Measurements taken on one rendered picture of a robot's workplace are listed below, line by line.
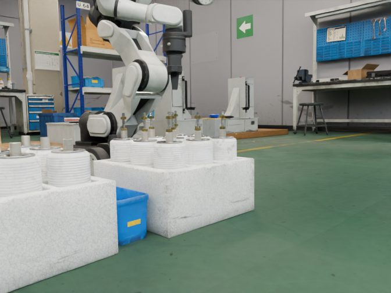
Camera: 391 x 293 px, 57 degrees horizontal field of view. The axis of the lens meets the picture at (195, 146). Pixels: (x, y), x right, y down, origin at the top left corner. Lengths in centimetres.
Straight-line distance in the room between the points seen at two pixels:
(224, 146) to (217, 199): 18
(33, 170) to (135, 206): 29
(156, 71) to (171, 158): 69
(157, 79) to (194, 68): 667
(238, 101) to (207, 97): 312
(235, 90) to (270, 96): 210
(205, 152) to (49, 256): 53
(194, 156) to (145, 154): 15
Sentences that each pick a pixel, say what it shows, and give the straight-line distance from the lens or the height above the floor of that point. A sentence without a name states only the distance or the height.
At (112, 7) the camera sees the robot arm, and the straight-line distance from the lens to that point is 142.
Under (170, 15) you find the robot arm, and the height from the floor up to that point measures 68.
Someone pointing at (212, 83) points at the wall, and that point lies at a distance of 786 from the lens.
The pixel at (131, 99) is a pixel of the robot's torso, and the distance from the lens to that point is 164.
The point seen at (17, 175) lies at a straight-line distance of 80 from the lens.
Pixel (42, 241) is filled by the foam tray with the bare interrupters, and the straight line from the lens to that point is 81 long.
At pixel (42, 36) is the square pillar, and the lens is 770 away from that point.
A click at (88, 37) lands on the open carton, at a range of 645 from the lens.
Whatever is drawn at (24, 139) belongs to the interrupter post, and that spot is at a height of 27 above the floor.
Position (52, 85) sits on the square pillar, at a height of 91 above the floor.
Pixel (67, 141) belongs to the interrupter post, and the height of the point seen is 28.
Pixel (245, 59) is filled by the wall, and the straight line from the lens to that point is 735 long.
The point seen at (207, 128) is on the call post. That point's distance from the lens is 145.
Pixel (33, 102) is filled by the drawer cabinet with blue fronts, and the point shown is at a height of 56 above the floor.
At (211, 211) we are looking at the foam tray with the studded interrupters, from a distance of 110.
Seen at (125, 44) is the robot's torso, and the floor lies 66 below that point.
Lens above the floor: 34
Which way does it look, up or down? 5 degrees down
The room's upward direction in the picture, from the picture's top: 1 degrees counter-clockwise
